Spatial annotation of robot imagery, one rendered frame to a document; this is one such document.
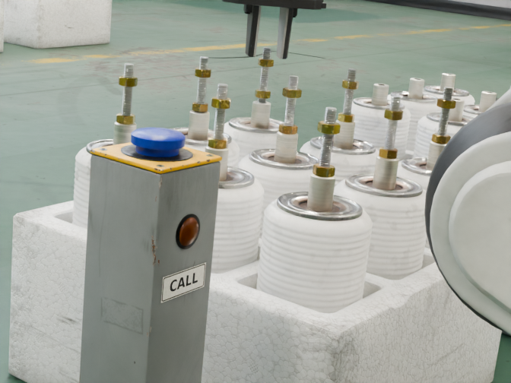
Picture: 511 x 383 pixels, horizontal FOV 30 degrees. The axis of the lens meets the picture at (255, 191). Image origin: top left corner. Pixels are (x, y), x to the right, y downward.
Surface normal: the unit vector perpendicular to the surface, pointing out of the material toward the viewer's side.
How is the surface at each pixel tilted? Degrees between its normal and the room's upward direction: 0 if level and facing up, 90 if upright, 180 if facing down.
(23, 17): 90
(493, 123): 54
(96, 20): 90
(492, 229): 90
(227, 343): 90
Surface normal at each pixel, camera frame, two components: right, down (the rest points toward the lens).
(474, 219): -0.56, 0.17
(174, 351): 0.81, 0.23
